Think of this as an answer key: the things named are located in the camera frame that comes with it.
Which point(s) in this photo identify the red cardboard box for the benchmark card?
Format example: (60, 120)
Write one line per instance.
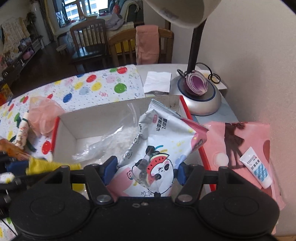
(69, 129)

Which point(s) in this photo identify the white desk lamp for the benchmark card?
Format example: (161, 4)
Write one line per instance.
(198, 102)

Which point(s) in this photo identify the green potted plant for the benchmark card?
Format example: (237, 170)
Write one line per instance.
(33, 23)

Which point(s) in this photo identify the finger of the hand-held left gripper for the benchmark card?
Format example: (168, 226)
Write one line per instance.
(17, 166)
(27, 180)

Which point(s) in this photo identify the large window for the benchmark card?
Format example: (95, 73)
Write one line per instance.
(74, 9)

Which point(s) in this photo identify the small wooden stool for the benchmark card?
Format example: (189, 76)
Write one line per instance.
(61, 47)

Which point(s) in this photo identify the low tv cabinet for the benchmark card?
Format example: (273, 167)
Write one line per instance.
(20, 60)

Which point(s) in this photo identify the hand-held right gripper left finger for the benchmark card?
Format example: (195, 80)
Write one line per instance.
(108, 170)

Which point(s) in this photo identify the dark wooden chair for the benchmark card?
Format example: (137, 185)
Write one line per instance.
(89, 39)

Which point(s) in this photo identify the orange drink bottle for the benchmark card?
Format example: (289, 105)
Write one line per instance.
(12, 148)

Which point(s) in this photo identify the pink plastic bag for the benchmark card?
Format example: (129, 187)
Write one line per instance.
(44, 115)

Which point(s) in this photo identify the printed wet wipes packet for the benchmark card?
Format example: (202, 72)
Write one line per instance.
(161, 136)

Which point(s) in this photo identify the round coffee table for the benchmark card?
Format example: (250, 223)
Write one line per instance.
(94, 17)

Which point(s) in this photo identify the yellow cloth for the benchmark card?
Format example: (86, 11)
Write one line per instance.
(53, 165)

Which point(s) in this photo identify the floral hanging cloth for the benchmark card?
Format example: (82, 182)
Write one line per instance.
(13, 34)

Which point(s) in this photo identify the clear plastic bag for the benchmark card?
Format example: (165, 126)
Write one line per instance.
(111, 139)

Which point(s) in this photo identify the white standing air conditioner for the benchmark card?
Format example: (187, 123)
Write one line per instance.
(38, 14)

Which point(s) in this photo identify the pink kettle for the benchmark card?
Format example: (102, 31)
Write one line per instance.
(29, 52)

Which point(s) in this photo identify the white cream tube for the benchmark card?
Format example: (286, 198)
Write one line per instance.
(256, 169)

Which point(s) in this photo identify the brown wooden chair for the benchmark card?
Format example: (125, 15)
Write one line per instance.
(122, 44)

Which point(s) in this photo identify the yellow bag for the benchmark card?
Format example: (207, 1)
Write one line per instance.
(5, 93)

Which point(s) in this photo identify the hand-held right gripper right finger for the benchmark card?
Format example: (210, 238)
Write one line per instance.
(182, 172)

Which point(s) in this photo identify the pink towel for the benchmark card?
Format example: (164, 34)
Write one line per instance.
(148, 44)

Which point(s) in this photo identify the halved red onion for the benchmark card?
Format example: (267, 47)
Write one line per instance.
(196, 83)

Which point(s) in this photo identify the grey blanket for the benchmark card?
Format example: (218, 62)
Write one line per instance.
(114, 22)

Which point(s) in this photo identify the white paper napkin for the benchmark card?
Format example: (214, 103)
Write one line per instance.
(157, 81)

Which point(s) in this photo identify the sofa with cream cover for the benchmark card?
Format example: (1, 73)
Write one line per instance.
(129, 14)

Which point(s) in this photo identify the balloon print tablecloth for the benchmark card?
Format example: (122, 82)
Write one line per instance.
(92, 85)

